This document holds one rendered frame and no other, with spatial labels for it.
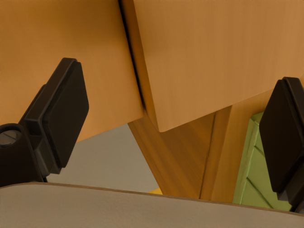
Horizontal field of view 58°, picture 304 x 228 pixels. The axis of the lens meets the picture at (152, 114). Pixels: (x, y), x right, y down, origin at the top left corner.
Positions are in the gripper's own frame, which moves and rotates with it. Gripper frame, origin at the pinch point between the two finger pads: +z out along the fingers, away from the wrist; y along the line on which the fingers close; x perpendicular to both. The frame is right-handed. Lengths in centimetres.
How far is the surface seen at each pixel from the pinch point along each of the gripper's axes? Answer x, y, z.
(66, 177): -118, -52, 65
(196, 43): -0.9, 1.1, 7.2
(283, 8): 0.4, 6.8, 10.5
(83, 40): -0.6, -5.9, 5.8
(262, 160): -26.4, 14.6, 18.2
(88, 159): -110, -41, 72
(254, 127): -22.0, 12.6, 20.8
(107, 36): -0.6, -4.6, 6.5
